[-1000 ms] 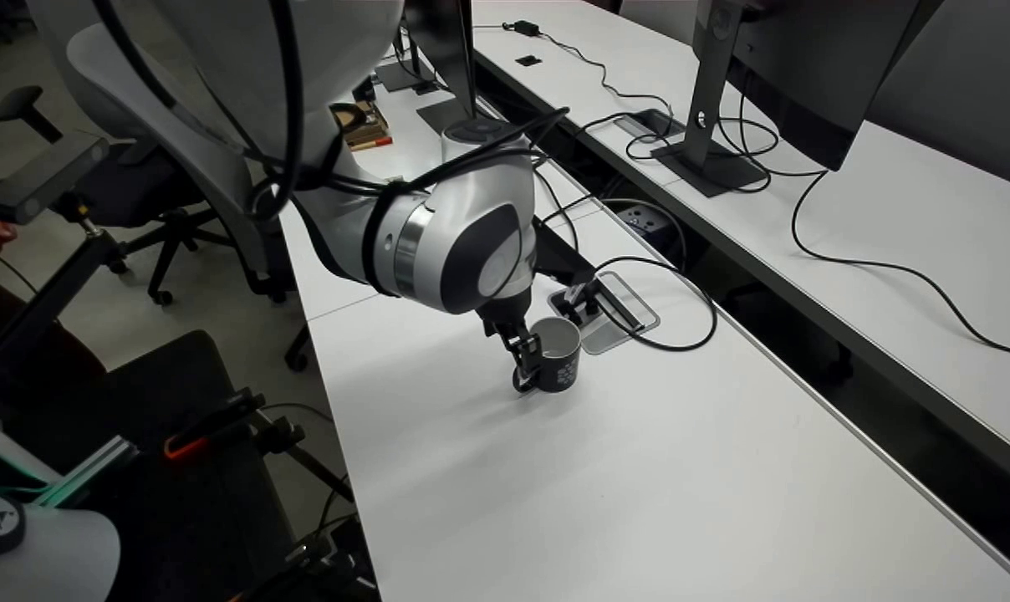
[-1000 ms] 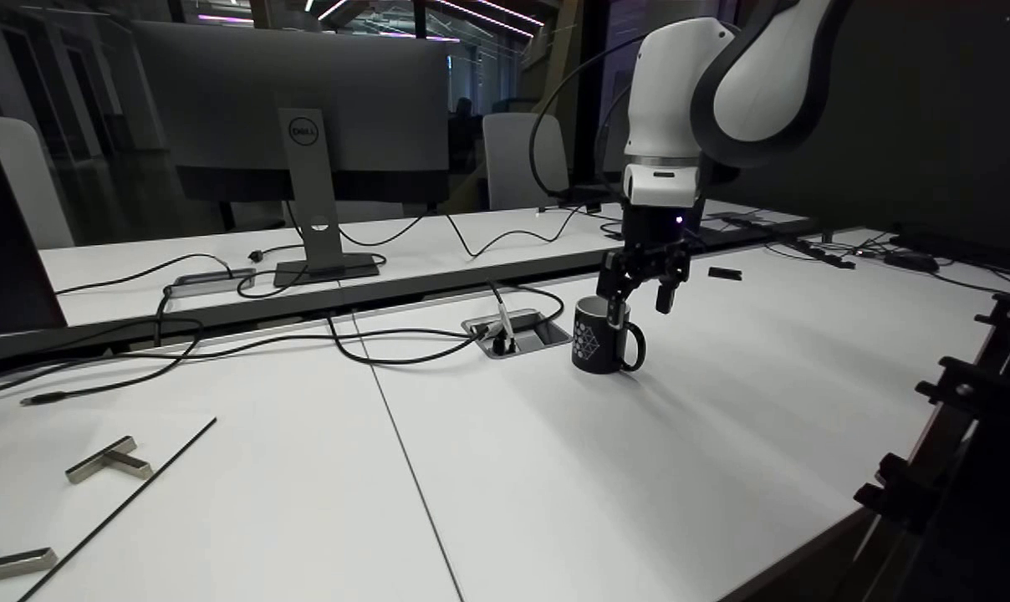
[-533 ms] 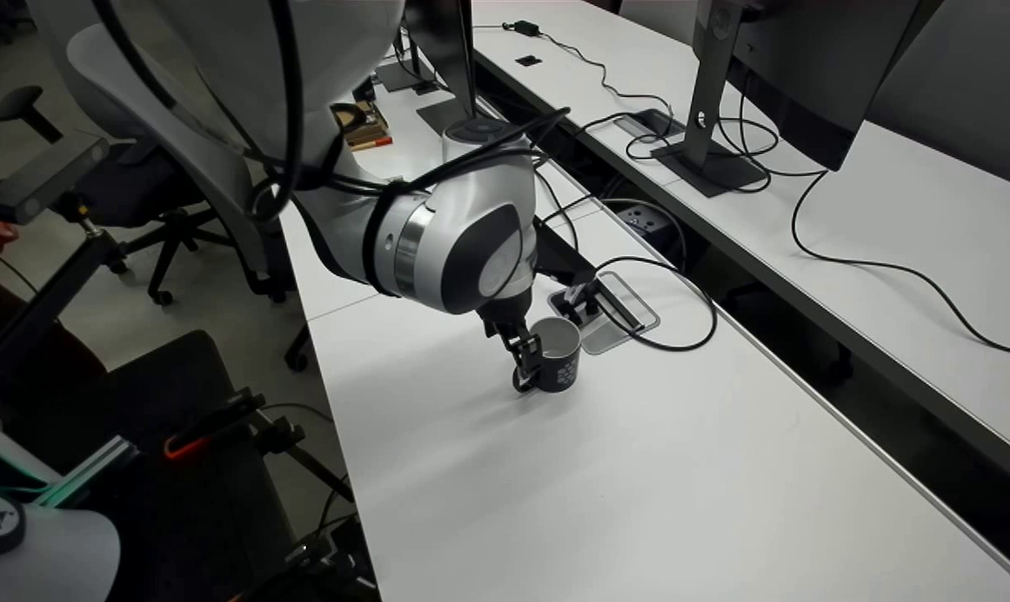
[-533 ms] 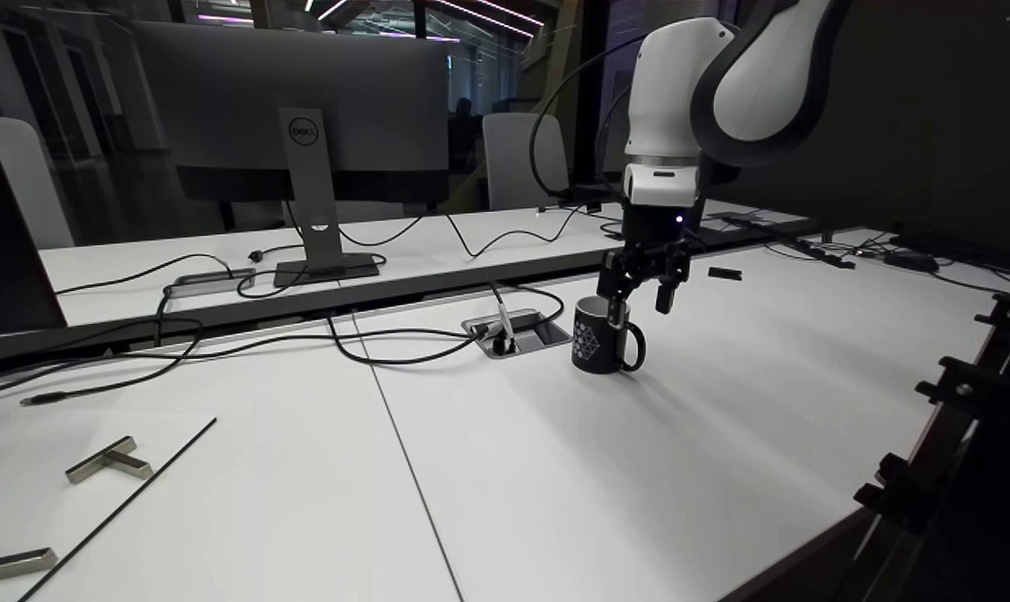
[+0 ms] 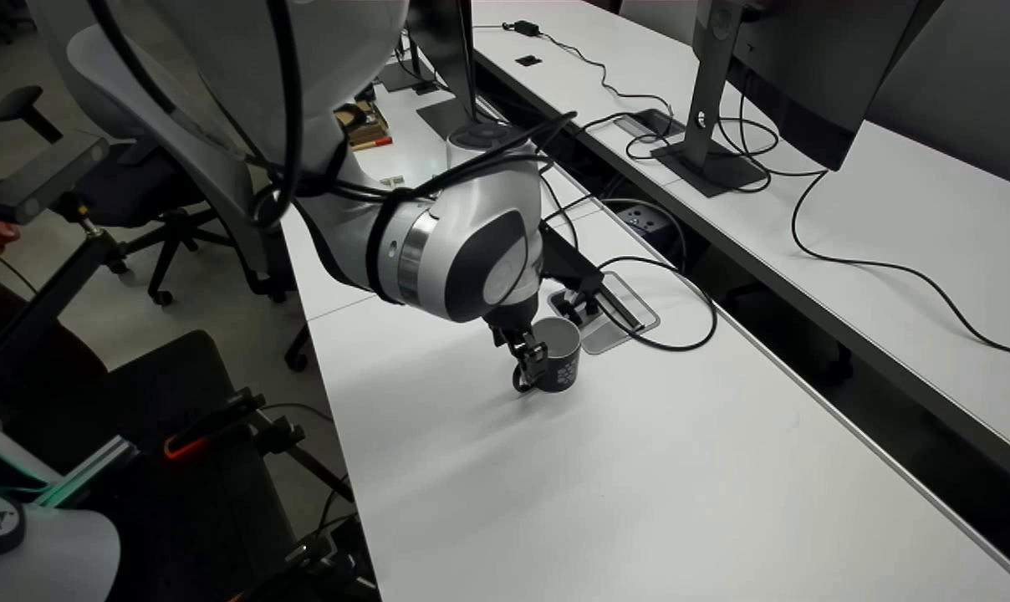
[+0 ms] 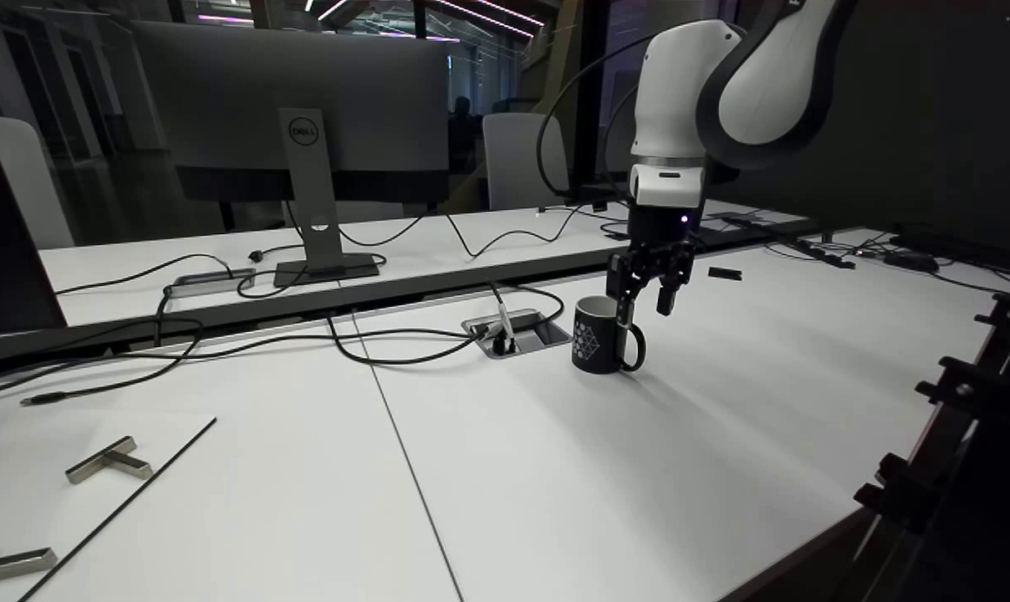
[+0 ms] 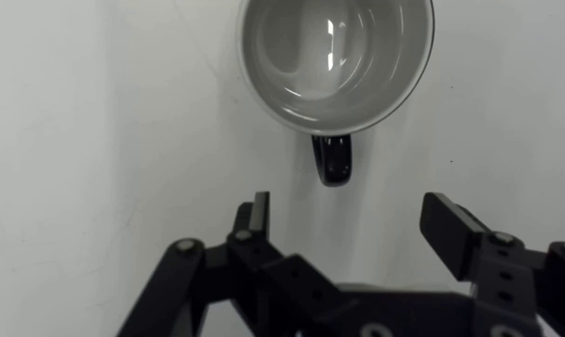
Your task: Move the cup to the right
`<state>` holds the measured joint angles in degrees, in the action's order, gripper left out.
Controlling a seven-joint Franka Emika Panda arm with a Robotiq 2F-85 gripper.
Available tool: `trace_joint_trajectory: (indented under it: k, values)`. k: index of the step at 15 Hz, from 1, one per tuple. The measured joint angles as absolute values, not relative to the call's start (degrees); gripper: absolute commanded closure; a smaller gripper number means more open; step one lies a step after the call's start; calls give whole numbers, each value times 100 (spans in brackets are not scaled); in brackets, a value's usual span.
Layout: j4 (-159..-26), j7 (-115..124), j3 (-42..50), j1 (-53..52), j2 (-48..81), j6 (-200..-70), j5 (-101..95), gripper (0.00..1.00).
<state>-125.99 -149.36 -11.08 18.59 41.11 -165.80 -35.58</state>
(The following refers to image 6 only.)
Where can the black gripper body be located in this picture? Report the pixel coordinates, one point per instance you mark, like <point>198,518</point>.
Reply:
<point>664,237</point>

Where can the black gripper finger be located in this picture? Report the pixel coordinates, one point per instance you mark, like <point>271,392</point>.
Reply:
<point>627,287</point>
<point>672,278</point>

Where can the black ceramic mug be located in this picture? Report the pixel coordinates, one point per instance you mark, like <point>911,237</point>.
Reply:
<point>600,339</point>

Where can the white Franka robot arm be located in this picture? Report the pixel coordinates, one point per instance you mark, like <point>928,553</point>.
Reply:
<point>682,103</point>

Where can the small black flat item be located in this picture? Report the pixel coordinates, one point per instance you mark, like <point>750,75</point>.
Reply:
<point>722,272</point>

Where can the white chair backrest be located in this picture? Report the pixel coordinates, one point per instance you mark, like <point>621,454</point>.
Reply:
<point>526,163</point>

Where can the small black device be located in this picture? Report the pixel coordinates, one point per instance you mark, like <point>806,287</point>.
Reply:
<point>911,264</point>

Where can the grey monitor stand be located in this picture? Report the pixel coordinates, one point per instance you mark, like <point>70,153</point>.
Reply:
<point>309,169</point>

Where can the flat grey adapter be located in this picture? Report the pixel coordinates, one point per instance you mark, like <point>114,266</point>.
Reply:
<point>208,278</point>

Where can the black Dell monitor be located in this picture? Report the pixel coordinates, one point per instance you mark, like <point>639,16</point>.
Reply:
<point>226,103</point>

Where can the dark monitor panel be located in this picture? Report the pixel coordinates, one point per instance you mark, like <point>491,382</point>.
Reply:
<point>7,245</point>

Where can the black metal frame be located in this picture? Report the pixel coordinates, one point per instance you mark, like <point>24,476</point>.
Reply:
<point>975,445</point>

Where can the T-shaped metal bracket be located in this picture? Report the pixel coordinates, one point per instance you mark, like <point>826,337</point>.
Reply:
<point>109,455</point>
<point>15,560</point>

